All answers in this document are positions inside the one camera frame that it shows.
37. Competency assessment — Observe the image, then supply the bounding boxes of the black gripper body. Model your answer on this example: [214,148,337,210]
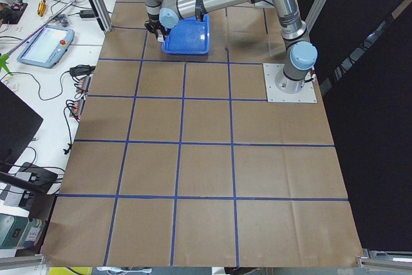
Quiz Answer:
[144,20,167,37]

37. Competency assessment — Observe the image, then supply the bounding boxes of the teach pendant tablet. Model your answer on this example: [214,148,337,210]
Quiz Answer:
[17,26,75,69]

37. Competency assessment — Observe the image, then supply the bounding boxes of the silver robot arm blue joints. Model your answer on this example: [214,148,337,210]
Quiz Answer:
[144,0,318,81]

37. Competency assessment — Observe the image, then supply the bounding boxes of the blue plastic tray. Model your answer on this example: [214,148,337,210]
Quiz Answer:
[162,14,210,55]

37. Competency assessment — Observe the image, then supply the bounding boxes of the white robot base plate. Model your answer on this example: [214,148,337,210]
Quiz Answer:
[263,63,317,104]

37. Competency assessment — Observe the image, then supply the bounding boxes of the black power adapter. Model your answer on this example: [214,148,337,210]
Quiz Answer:
[79,10,95,19]

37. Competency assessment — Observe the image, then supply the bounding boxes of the yellow handled tool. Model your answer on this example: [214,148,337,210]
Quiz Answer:
[37,0,46,17]

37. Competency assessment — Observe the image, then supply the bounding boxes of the black monitor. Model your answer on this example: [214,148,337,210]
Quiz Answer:
[1,83,43,171]

